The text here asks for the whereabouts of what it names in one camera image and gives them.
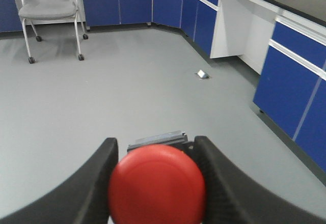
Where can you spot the blue back wall cabinets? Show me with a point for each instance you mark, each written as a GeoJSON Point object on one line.
{"type": "Point", "coordinates": [108, 12]}

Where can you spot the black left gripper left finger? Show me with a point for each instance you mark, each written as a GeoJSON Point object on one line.
{"type": "Point", "coordinates": [82, 198]}

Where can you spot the blue right lab bench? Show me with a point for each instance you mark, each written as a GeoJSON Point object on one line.
{"type": "Point", "coordinates": [287, 51]}

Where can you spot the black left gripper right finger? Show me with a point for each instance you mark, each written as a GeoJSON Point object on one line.
{"type": "Point", "coordinates": [234, 197]}

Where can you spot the metal floor socket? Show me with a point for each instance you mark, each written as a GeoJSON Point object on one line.
{"type": "Point", "coordinates": [202, 74]}

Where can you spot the red mushroom push button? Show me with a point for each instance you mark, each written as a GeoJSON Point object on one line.
{"type": "Point", "coordinates": [157, 182]}

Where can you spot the grey office chair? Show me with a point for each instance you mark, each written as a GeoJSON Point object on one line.
{"type": "Point", "coordinates": [48, 10]}

